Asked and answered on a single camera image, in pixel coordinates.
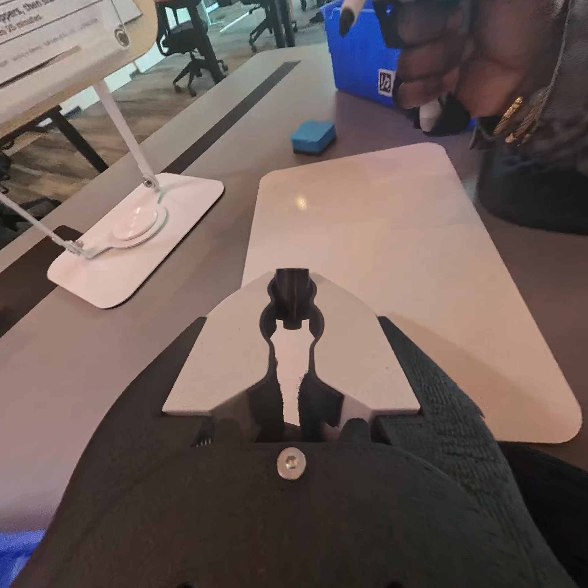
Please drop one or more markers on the black marker cap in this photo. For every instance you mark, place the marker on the black marker cap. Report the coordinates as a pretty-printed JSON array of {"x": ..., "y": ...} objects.
[{"x": 292, "y": 289}]

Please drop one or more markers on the black whiteboard marker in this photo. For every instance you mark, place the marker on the black whiteboard marker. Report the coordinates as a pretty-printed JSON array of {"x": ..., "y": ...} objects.
[{"x": 351, "y": 14}]

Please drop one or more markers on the person's right forearm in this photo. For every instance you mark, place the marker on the person's right forearm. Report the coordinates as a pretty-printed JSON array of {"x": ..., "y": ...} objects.
[{"x": 570, "y": 83}]

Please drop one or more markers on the blue whiteboard eraser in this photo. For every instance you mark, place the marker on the blue whiteboard eraser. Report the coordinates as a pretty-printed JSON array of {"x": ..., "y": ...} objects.
[{"x": 312, "y": 136}]

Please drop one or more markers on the black office chair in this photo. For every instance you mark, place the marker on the black office chair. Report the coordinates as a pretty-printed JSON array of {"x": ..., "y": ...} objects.
[
  {"x": 188, "y": 37},
  {"x": 271, "y": 18}
]

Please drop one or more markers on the white whiteboard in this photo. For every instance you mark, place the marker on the white whiteboard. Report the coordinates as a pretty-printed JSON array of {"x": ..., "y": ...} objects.
[{"x": 413, "y": 257}]

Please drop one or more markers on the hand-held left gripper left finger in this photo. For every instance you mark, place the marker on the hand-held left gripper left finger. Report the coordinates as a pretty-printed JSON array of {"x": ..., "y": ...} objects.
[{"x": 220, "y": 363}]

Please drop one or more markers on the person's right hand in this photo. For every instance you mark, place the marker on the person's right hand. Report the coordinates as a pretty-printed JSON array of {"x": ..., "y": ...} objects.
[{"x": 478, "y": 55}]

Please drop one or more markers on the black knobbly rounded object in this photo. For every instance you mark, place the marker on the black knobbly rounded object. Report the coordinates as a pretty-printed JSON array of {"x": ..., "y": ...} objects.
[{"x": 533, "y": 193}]

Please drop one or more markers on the white table sign stand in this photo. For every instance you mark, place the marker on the white table sign stand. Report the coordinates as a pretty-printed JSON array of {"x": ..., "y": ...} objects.
[{"x": 138, "y": 248}]

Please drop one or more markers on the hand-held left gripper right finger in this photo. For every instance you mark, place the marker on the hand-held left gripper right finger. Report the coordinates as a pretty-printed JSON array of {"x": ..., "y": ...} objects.
[{"x": 363, "y": 363}]

